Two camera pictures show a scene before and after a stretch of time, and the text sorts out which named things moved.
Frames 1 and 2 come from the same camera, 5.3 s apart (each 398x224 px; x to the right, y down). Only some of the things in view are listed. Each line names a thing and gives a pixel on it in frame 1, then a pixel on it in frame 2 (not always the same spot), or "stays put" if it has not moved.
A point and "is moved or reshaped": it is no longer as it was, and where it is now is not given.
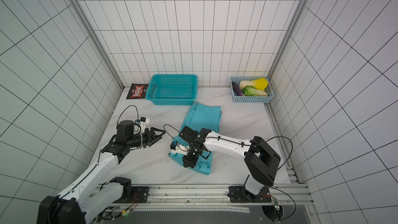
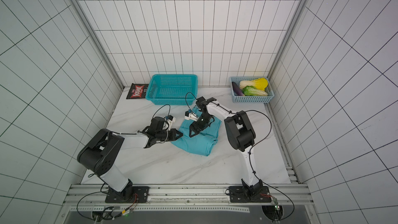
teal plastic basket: [172, 89] stays put
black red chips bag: [137, 91] stays put
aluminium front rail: [179, 198] stays put
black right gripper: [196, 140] → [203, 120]
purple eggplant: [237, 89] stays put
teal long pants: [203, 167] is moved or reshaped
